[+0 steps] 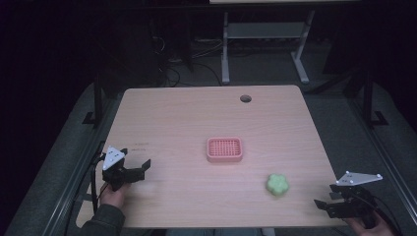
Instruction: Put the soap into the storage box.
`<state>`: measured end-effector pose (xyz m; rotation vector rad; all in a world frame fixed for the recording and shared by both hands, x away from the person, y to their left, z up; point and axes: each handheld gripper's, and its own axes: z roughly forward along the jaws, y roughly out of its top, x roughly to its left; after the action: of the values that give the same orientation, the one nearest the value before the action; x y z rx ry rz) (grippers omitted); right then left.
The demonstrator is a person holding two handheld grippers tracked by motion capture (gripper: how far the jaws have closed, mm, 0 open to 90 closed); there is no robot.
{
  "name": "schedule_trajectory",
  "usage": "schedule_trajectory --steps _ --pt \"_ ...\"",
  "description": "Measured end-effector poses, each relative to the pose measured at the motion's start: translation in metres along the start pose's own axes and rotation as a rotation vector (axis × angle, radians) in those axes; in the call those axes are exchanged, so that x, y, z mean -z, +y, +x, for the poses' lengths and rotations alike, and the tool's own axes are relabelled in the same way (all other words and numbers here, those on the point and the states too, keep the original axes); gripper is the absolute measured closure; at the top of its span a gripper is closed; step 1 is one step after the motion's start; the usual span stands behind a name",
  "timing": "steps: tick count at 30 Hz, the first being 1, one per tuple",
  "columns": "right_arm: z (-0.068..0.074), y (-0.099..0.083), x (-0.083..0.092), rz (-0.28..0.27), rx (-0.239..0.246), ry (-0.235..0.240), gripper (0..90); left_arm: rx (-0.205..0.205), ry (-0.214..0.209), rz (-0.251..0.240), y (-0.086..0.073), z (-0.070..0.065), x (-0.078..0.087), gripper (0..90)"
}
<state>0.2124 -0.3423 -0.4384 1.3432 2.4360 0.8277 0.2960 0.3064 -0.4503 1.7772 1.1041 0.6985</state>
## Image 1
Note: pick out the person's left hand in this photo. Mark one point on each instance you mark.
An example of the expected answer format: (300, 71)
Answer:
(113, 197)

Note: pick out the pink soap dish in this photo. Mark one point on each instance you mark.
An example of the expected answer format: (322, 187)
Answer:
(224, 149)

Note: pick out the person's right hand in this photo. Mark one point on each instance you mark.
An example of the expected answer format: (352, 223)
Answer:
(372, 229)

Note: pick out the black metal stand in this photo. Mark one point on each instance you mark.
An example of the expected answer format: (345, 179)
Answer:
(370, 101)
(96, 101)

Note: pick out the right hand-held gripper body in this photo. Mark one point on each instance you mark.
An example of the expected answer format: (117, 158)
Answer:
(355, 196)

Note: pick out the green flower-shaped soap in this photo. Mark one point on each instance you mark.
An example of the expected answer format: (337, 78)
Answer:
(277, 184)

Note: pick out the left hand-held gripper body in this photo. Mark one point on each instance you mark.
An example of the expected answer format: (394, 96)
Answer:
(115, 173)

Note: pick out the white metal stand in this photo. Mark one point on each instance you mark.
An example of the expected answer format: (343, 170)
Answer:
(266, 31)

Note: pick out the white table leg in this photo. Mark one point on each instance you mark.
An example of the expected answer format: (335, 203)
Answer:
(268, 232)

